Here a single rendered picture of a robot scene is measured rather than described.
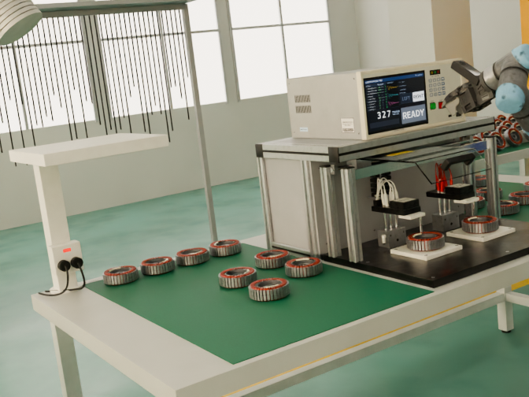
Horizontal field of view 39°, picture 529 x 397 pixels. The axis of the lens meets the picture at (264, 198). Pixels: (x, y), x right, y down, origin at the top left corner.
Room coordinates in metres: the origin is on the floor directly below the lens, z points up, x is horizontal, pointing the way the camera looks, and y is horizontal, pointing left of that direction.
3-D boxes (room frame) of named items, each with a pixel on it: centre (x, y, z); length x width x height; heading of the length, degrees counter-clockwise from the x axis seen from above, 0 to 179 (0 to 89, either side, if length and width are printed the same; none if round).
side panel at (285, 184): (2.39, -0.08, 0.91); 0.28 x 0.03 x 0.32; 32
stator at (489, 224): (2.29, -0.67, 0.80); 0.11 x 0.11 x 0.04
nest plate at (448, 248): (2.16, -0.46, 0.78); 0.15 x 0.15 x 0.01; 32
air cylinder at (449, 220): (2.41, -0.59, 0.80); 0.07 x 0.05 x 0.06; 122
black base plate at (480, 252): (2.24, -0.56, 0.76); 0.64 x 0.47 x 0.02; 122
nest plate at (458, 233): (2.29, -0.67, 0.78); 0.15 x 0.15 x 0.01; 32
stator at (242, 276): (2.12, 0.10, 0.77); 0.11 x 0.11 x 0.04
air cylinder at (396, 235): (2.28, -0.39, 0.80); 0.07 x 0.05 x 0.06; 122
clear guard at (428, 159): (2.17, -0.47, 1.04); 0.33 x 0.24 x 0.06; 32
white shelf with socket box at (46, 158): (2.23, 0.51, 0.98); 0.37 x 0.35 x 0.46; 122
